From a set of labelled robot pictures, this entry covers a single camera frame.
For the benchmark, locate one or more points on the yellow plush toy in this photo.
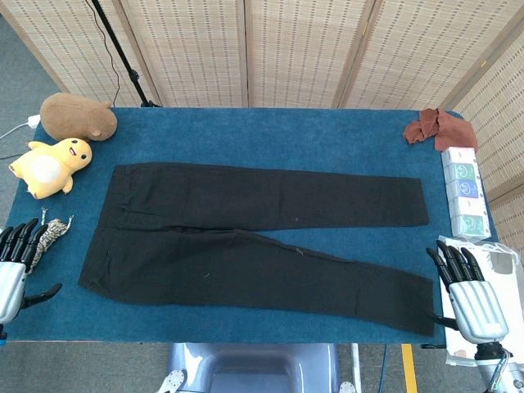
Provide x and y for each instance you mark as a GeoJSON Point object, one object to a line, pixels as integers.
{"type": "Point", "coordinates": [45, 172]}

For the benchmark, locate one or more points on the blue table cloth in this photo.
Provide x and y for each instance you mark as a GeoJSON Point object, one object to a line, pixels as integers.
{"type": "Point", "coordinates": [262, 135]}

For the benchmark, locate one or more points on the white power adapter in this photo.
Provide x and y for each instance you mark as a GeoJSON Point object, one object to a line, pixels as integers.
{"type": "Point", "coordinates": [33, 121]}

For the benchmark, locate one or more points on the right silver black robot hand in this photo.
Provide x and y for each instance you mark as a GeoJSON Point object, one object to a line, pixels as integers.
{"type": "Point", "coordinates": [477, 307]}

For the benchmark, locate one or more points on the white table leg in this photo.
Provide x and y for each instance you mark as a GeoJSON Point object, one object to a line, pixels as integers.
{"type": "Point", "coordinates": [356, 364]}

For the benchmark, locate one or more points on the black tripod stand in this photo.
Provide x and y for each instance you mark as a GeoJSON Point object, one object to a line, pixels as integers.
{"type": "Point", "coordinates": [118, 49]}

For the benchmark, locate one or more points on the bamboo folding screen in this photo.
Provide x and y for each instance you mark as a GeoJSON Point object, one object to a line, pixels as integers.
{"type": "Point", "coordinates": [286, 49]}

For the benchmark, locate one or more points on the stacked tissue packs bundle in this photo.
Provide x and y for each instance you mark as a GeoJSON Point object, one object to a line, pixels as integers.
{"type": "Point", "coordinates": [466, 188]}

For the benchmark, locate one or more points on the white plastic bag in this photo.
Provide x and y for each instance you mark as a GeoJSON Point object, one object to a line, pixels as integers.
{"type": "Point", "coordinates": [503, 266]}

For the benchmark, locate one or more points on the black trousers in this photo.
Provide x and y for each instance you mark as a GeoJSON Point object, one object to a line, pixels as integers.
{"type": "Point", "coordinates": [245, 196]}

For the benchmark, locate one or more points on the brown capybara plush toy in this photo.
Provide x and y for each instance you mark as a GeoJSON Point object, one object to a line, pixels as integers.
{"type": "Point", "coordinates": [73, 116]}

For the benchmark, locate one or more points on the rust brown crumpled cloth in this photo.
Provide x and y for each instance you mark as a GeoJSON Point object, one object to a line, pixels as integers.
{"type": "Point", "coordinates": [430, 125]}

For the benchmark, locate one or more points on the blue robot torso base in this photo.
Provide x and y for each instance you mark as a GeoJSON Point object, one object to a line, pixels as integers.
{"type": "Point", "coordinates": [254, 364]}

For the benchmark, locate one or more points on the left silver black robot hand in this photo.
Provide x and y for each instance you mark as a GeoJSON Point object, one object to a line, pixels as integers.
{"type": "Point", "coordinates": [12, 282]}

